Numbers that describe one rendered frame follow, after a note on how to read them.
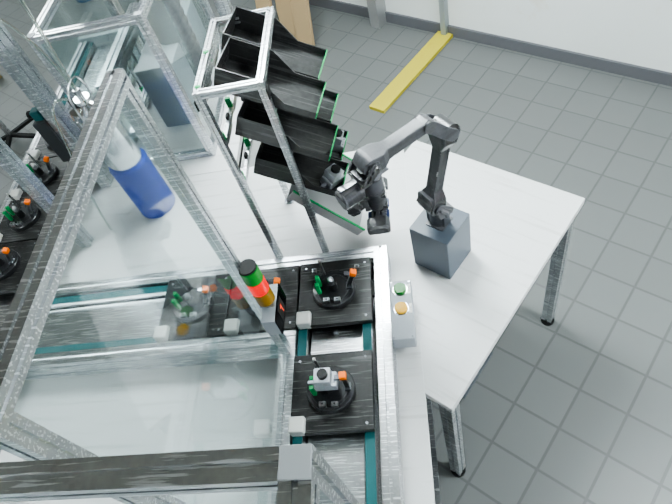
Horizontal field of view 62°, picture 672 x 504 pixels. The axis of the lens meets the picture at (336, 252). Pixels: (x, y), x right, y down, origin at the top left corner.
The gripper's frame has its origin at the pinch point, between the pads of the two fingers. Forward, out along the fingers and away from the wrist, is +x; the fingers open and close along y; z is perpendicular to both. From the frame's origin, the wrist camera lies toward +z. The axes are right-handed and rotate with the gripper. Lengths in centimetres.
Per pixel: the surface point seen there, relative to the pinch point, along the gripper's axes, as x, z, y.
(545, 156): 125, -82, -134
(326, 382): 17.2, 18.8, 41.2
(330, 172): -1.2, 14.6, -18.9
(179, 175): -50, 33, 25
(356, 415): 28, 13, 47
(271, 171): -5.7, 32.0, -18.4
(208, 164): 39, 80, -75
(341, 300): 26.4, 16.7, 10.1
